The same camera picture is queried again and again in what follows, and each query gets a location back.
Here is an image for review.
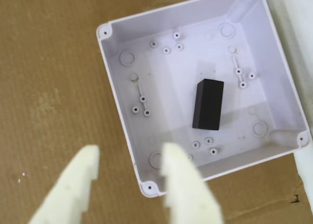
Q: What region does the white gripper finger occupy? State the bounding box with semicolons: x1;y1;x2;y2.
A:
28;145;101;224
159;142;224;224

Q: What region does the black rectangular block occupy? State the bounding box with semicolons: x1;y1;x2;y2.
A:
192;78;224;131

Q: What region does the white plastic junction box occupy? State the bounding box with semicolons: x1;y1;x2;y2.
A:
95;0;313;199

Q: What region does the brown cardboard sheet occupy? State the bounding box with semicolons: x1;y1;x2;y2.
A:
0;0;309;224

